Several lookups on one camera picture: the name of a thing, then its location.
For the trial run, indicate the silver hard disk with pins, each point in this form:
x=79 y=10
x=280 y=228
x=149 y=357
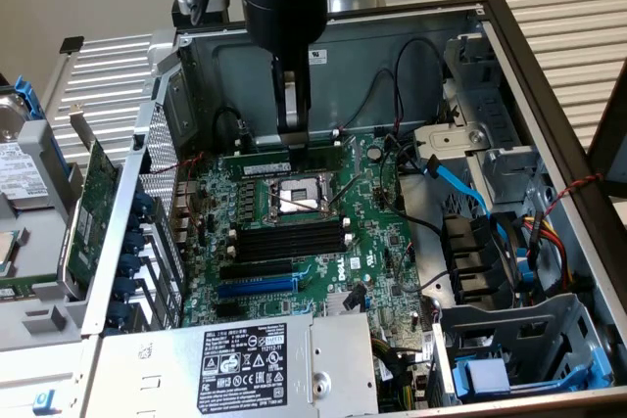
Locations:
x=19 y=178

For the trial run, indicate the blue expansion slot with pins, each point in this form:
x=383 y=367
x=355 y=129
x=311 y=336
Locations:
x=255 y=288

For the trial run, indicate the blue card retainer clip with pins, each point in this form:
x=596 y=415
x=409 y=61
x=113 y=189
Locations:
x=143 y=203
x=125 y=289
x=134 y=243
x=119 y=313
x=131 y=265

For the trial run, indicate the metal disk bay cage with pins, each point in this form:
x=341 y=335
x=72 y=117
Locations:
x=490 y=109
x=514 y=325

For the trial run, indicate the blue plastic fan clip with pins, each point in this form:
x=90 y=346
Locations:
x=524 y=271

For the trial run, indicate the open metal PC case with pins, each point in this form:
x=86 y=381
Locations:
x=235 y=75

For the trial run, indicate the green RAM stick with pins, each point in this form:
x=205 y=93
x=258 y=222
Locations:
x=259 y=166
x=19 y=285

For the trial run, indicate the silver power supply unit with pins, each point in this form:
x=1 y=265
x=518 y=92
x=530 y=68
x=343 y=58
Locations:
x=147 y=374

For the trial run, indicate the dark framed panel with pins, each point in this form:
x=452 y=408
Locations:
x=610 y=129

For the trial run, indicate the short black expansion slot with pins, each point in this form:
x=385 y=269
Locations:
x=227 y=310

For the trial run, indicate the silver USB port block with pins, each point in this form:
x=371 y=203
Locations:
x=181 y=240
x=183 y=224
x=185 y=207

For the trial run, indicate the blue hard disk carrier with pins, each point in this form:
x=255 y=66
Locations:
x=27 y=95

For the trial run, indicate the blue case latch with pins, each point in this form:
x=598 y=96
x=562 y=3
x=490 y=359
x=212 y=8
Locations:
x=45 y=402

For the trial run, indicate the black table end cap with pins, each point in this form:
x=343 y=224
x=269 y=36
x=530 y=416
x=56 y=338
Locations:
x=72 y=44

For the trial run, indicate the silver CPU chip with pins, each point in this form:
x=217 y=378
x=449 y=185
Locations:
x=7 y=254

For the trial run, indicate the silver network port block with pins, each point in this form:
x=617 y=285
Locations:
x=188 y=189

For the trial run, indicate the silver chipset heatsink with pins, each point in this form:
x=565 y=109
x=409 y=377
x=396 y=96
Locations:
x=335 y=304

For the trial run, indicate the white label sticker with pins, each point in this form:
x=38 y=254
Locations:
x=319 y=57

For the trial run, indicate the green motherboard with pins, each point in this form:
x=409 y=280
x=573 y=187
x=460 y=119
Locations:
x=372 y=222

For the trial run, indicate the thin metal locking lever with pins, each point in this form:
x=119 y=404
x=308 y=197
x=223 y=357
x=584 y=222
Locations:
x=297 y=203

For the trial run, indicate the green graphics card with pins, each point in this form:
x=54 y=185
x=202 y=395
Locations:
x=93 y=202

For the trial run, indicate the long black expansion slot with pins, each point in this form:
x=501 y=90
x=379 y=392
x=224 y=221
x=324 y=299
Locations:
x=255 y=270

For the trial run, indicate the blue disk tray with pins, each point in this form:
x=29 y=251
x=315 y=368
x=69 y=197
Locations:
x=482 y=376

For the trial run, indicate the silver coin battery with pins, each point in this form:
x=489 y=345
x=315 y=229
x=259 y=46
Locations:
x=375 y=153

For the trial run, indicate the CPU socket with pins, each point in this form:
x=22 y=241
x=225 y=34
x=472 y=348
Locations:
x=299 y=198

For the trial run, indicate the grey parts rack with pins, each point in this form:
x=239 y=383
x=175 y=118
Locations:
x=44 y=242

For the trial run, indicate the black power supply label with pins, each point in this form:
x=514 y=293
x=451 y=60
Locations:
x=242 y=369

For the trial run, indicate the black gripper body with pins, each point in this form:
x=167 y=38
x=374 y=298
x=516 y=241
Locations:
x=284 y=7

